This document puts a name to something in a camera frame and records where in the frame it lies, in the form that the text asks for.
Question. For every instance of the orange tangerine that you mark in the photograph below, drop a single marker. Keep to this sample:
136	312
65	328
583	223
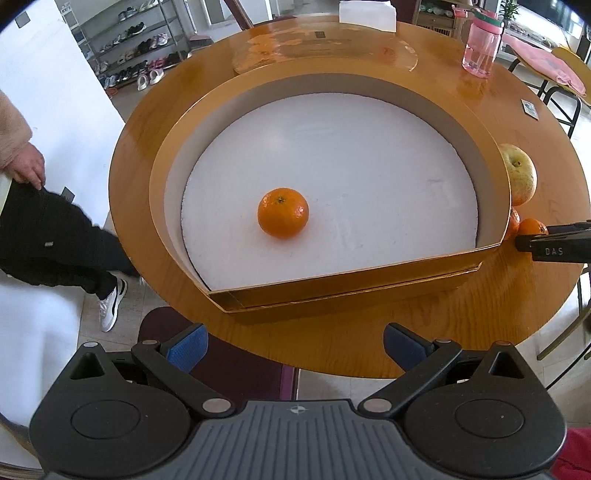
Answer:
532	227
283	213
513	224

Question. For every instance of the yellow-green apple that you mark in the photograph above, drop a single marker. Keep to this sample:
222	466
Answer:
522	173

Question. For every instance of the shoe rack with shoes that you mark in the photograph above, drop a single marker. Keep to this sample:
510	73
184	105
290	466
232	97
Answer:
123	40

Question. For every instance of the pink water bottle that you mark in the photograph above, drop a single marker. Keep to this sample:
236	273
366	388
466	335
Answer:
483	40

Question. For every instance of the small round side table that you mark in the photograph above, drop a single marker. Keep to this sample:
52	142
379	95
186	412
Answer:
548	88

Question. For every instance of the gold semicircular gift box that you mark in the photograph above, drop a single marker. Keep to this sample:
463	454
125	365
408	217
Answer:
407	190

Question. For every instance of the person in beige fleece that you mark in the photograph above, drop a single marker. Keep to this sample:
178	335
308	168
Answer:
46	240

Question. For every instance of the white tissue pack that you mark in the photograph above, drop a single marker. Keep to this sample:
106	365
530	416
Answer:
379	15

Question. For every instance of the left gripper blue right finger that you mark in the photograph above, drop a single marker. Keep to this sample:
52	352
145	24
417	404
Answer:
404	347

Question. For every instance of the pink cloth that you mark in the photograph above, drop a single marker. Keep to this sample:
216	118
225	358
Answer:
551	65

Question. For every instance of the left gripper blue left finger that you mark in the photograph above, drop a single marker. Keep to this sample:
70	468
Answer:
186	349

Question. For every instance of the gold gift box lid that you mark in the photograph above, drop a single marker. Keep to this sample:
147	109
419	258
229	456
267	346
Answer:
324	40

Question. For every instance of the maroon banquet chair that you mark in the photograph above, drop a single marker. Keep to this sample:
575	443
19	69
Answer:
235	373

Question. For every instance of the small silver card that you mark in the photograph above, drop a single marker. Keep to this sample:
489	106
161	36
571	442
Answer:
529	109

